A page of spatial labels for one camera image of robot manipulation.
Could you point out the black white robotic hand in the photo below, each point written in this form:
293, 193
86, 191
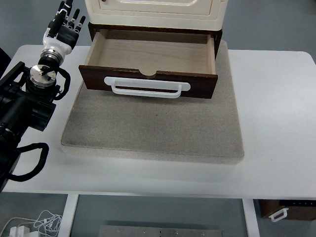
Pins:
62, 33

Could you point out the dark wooden drawer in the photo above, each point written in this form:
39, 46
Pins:
152, 55

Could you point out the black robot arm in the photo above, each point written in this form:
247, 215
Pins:
27, 98

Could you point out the cream upper cabinet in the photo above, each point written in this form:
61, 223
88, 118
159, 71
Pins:
201, 15

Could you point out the beige square cushion pad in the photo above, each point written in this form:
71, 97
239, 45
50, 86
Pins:
102, 123

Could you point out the white table leg left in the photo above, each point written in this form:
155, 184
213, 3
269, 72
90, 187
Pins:
68, 215

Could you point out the white table leg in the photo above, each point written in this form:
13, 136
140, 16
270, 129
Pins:
68, 215
250, 218

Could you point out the white power adapter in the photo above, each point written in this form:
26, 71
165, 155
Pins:
21, 231

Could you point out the white table leg right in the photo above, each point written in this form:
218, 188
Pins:
250, 218

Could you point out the white drawer handle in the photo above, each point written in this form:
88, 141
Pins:
147, 87

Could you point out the brown box with white handle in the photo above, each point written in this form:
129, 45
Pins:
292, 209

